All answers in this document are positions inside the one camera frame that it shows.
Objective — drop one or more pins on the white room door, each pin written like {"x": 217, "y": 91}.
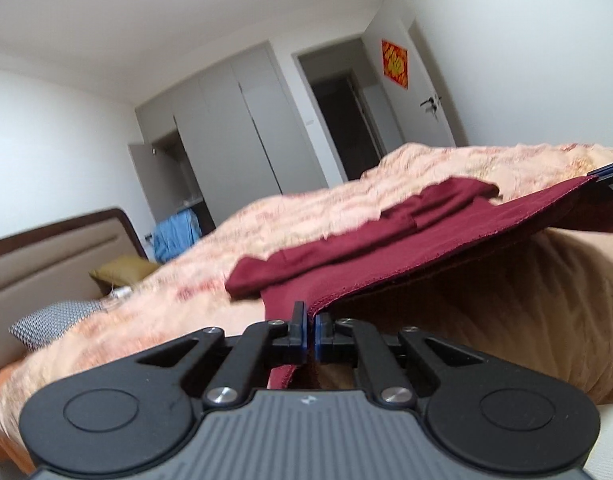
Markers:
{"x": 426, "y": 85}

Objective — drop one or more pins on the open grey wardrobe door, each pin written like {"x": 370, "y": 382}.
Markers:
{"x": 144, "y": 185}

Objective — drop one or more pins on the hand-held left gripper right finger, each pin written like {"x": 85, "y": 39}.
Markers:
{"x": 320, "y": 341}

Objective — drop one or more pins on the orange bed sheet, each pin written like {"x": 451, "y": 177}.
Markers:
{"x": 1, "y": 440}

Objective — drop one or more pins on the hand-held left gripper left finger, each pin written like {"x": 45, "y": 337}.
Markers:
{"x": 299, "y": 332}

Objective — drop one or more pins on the red diamond wall decoration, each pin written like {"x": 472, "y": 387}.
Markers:
{"x": 395, "y": 64}

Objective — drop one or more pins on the houndstooth pillow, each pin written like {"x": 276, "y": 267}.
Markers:
{"x": 51, "y": 320}

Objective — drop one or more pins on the maroon long-sleeved sweater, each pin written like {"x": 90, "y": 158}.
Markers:
{"x": 411, "y": 240}

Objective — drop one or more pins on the mustard yellow pillow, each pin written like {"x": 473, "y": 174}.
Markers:
{"x": 121, "y": 270}

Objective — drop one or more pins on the grey built-in wardrobe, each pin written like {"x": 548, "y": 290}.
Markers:
{"x": 236, "y": 120}

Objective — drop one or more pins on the beige padded headboard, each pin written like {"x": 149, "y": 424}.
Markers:
{"x": 51, "y": 260}

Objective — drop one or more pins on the blue garment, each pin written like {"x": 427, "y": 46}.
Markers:
{"x": 174, "y": 235}

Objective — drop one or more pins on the floral peach bed blanket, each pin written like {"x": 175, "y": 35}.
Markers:
{"x": 186, "y": 280}

